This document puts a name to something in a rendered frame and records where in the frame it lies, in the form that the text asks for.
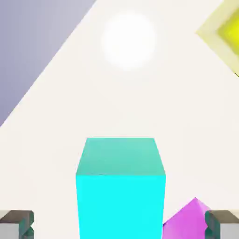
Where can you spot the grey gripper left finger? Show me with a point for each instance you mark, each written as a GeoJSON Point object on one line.
{"type": "Point", "coordinates": [16, 222]}

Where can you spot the small cyan cube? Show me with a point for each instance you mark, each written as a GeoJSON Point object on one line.
{"type": "Point", "coordinates": [121, 196]}

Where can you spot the large yellow box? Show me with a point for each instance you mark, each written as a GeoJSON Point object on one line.
{"type": "Point", "coordinates": [224, 33]}

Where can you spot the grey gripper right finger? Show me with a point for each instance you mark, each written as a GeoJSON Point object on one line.
{"type": "Point", "coordinates": [222, 224]}

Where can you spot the small magenta cube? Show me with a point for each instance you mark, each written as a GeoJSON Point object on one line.
{"type": "Point", "coordinates": [186, 220]}

